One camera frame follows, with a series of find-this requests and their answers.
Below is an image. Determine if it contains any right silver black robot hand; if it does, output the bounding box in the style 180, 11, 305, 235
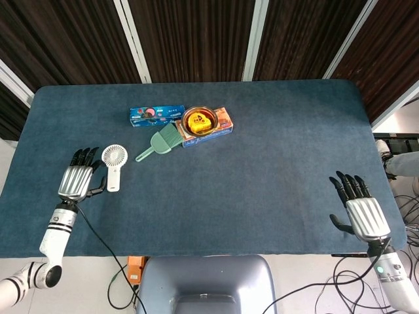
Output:
329, 170, 392, 242

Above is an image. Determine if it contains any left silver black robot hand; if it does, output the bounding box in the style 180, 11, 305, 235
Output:
58, 147, 107, 201

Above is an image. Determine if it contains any white handheld fan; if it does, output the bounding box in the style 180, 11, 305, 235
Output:
101, 145, 124, 192

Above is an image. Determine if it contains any person leg in jeans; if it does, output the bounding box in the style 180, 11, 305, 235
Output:
383, 151, 419, 177

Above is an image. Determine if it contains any green plastic brush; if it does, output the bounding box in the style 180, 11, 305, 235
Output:
135, 122, 183, 163

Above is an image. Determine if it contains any blue Oreo cookie box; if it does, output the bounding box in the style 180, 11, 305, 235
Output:
128, 105, 186, 129

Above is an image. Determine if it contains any orange device under table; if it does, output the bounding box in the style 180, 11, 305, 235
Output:
127, 256, 145, 285

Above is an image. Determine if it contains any blue table cloth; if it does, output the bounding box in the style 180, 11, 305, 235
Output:
0, 78, 409, 259

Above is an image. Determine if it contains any yellow tape measure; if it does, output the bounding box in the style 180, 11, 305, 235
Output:
187, 112, 212, 134

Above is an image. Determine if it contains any stainless steel bowl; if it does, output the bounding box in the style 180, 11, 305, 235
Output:
181, 106, 221, 136

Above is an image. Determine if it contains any orange blue snack box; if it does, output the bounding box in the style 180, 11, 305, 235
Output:
175, 106, 235, 148

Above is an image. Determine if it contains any grey robot torso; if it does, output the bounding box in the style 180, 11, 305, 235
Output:
135, 254, 278, 314

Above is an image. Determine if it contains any black cable bundle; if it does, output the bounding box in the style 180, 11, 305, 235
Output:
261, 192, 419, 314

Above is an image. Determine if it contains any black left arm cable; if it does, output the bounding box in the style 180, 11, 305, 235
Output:
75, 205, 142, 310

